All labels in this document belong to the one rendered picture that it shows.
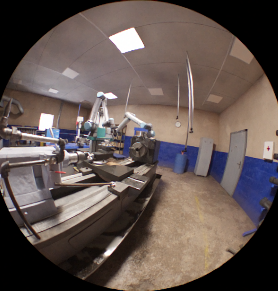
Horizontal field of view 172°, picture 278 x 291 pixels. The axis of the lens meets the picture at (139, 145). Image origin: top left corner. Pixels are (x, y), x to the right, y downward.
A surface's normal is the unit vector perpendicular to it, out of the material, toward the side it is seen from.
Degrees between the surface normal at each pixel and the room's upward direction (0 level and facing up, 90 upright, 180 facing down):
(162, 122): 90
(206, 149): 90
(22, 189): 66
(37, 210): 90
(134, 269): 0
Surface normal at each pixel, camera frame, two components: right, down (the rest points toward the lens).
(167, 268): 0.15, -0.99
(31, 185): 0.89, -0.26
